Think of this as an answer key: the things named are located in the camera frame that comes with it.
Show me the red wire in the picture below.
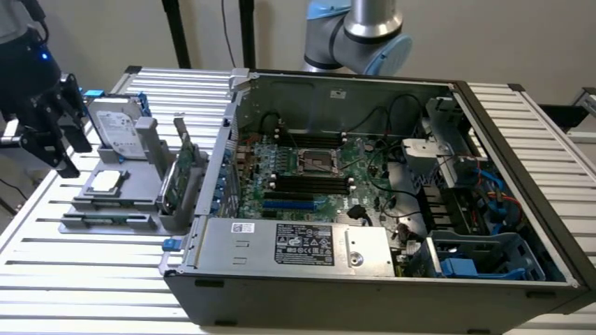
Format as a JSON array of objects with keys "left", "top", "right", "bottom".
[{"left": 496, "top": 194, "right": 524, "bottom": 226}]

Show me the silver hard disk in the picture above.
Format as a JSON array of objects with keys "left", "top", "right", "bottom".
[{"left": 87, "top": 96, "right": 144, "bottom": 158}]

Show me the thin black hanging cable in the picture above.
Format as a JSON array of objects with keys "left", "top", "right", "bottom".
[{"left": 220, "top": 0, "right": 238, "bottom": 70}]

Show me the grey parts rack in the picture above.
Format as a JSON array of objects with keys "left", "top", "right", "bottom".
[{"left": 58, "top": 117, "right": 212, "bottom": 235}]

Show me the green graphics card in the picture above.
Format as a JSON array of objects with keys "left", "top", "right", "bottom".
[{"left": 156, "top": 117, "right": 198, "bottom": 214}]

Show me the grey power supply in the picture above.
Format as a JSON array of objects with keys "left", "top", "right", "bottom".
[{"left": 192, "top": 218, "right": 398, "bottom": 278}]

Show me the silver CPU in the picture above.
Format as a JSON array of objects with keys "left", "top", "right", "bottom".
[{"left": 90, "top": 170, "right": 132, "bottom": 193}]

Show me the aluminium frame rail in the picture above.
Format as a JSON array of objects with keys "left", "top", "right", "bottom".
[{"left": 566, "top": 87, "right": 596, "bottom": 141}]

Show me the green motherboard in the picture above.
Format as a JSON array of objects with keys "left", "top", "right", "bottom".
[{"left": 234, "top": 134, "right": 423, "bottom": 239}]

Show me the blue expansion slot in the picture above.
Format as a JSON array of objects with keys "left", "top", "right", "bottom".
[
  {"left": 262, "top": 204, "right": 315, "bottom": 213},
  {"left": 264, "top": 199, "right": 316, "bottom": 207}
]

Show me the thin black stand pole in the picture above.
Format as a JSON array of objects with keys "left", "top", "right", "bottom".
[{"left": 239, "top": 0, "right": 258, "bottom": 70}]

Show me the black open PC case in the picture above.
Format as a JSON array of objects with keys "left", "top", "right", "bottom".
[{"left": 158, "top": 68, "right": 596, "bottom": 328}]

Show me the long looped black wire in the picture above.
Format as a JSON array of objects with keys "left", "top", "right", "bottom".
[{"left": 371, "top": 93, "right": 426, "bottom": 137}]

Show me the CPU socket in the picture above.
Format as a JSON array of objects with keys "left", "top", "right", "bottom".
[{"left": 292, "top": 147, "right": 344, "bottom": 177}]

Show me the grey case corner handle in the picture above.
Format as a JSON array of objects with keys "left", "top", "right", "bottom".
[{"left": 230, "top": 68, "right": 262, "bottom": 94}]

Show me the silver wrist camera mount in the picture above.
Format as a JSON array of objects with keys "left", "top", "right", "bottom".
[{"left": 0, "top": 119, "right": 23, "bottom": 148}]

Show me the black floor cable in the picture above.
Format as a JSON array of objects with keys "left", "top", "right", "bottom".
[{"left": 0, "top": 177, "right": 30, "bottom": 214}]

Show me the blue wire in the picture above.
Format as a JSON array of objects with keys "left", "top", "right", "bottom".
[{"left": 468, "top": 166, "right": 508, "bottom": 219}]

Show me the metal disk bay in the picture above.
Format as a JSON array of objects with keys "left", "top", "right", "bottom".
[{"left": 400, "top": 96, "right": 491, "bottom": 190}]

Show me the green RAM stick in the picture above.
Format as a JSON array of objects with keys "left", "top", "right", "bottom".
[{"left": 63, "top": 215, "right": 151, "bottom": 227}]

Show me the black wire with thick plug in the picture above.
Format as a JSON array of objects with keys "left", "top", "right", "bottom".
[{"left": 348, "top": 204, "right": 372, "bottom": 227}]

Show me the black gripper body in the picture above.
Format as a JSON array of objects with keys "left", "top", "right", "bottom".
[{"left": 0, "top": 29, "right": 64, "bottom": 121}]

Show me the black box beside table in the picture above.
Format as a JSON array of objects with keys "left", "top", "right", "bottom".
[{"left": 539, "top": 103, "right": 594, "bottom": 133}]

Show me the blue-grey plastic drive cage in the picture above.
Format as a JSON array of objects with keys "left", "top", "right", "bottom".
[{"left": 408, "top": 229, "right": 547, "bottom": 281}]

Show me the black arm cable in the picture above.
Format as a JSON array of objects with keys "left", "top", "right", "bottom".
[{"left": 27, "top": 0, "right": 51, "bottom": 43}]

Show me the thick black stand pole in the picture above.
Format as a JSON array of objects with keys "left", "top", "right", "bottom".
[{"left": 160, "top": 0, "right": 194, "bottom": 70}]

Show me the short black wire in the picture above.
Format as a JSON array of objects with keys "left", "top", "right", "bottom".
[{"left": 258, "top": 110, "right": 282, "bottom": 134}]

